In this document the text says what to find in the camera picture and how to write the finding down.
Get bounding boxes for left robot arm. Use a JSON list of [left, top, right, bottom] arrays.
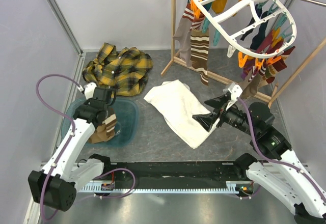
[[28, 83, 233, 212]]

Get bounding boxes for maroon patterned sock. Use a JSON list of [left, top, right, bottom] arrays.
[[263, 46, 295, 84]]

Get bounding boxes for white towel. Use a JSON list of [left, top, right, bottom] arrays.
[[144, 79, 212, 149]]

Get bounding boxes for grey sock maroon cuff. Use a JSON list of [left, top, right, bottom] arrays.
[[240, 61, 267, 99]]

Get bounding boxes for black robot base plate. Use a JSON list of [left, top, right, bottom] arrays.
[[95, 161, 252, 183]]

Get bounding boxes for aluminium corner post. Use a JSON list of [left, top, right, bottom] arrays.
[[46, 0, 83, 55]]

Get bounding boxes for wooden clothes rack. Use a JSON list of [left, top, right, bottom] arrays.
[[161, 0, 325, 107]]

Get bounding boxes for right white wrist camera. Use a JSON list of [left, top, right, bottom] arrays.
[[223, 82, 243, 106]]

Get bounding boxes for navy blue sock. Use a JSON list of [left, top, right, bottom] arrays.
[[240, 4, 268, 50]]

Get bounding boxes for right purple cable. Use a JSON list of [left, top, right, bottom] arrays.
[[238, 98, 326, 202]]

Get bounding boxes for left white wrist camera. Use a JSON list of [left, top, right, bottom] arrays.
[[77, 82, 97, 100]]

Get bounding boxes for brown striped sock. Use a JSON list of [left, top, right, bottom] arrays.
[[190, 29, 209, 86], [103, 107, 118, 133]]

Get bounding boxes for white round sock hanger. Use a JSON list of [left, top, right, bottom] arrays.
[[191, 0, 297, 59]]

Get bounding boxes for plain tan sock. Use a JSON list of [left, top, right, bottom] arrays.
[[88, 124, 115, 144]]

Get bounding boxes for yellow plaid shirt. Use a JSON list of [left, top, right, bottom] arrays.
[[82, 43, 153, 96]]

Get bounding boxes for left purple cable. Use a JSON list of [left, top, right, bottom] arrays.
[[35, 74, 85, 221]]

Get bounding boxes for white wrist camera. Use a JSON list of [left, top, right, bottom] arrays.
[[223, 82, 243, 106], [77, 82, 97, 100]]

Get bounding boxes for purple cable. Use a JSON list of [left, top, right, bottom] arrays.
[[35, 74, 85, 221], [238, 98, 326, 202]]

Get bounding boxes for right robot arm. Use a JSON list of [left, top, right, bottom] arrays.
[[193, 95, 325, 223]]

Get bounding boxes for teal plastic basin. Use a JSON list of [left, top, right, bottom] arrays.
[[61, 97, 139, 147]]

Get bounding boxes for grey cable duct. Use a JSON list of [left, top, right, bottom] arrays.
[[79, 182, 239, 194]]

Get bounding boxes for grey sock red stripes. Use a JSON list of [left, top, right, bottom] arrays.
[[173, 3, 204, 67]]

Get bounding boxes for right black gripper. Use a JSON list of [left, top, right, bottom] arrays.
[[193, 93, 257, 136]]

